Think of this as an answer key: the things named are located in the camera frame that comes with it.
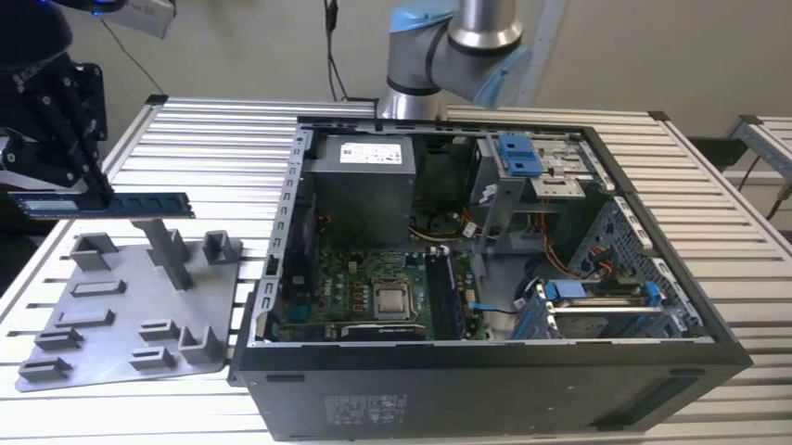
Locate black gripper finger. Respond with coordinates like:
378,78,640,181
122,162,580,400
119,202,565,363
11,83,118,210
64,62,108,140

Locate black RAM slot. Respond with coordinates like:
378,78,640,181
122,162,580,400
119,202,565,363
427,253,454,339

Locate black furniture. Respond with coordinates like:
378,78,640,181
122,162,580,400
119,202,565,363
0,217,63,261

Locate grey plastic parts rack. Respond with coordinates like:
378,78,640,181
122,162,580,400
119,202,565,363
12,218,246,394

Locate grey power supply unit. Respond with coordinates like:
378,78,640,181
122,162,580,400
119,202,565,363
305,136,417,249

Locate green motherboard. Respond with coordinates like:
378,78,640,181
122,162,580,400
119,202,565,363
275,248,494,343

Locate silver CPU in socket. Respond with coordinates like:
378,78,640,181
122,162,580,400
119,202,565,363
370,276,415,321

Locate black graphics card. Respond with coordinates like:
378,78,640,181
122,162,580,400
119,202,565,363
337,323,429,343

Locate blue plastic drive latch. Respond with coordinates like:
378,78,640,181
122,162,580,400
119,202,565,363
494,132,538,178

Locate grey metal drive cage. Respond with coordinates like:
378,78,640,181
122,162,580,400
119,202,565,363
469,133,612,254

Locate black PC case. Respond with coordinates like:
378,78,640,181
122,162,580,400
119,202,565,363
226,114,753,441

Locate grey metal disk bay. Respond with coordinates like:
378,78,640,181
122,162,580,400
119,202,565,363
513,273,704,342

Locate hard disk in blue carrier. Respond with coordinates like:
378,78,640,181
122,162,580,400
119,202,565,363
537,280,667,339

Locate black box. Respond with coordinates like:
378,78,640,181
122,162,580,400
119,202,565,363
685,135,751,175

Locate metal slat side table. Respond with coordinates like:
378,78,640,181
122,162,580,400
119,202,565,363
720,113,792,186

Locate thin black wall cable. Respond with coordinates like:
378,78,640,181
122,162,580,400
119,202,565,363
100,19,166,97

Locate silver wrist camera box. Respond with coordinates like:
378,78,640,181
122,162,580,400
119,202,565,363
114,0,176,40

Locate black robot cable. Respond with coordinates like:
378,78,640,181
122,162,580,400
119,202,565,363
322,0,351,102

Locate orange wires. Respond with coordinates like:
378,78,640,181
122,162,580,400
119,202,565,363
534,210,617,282

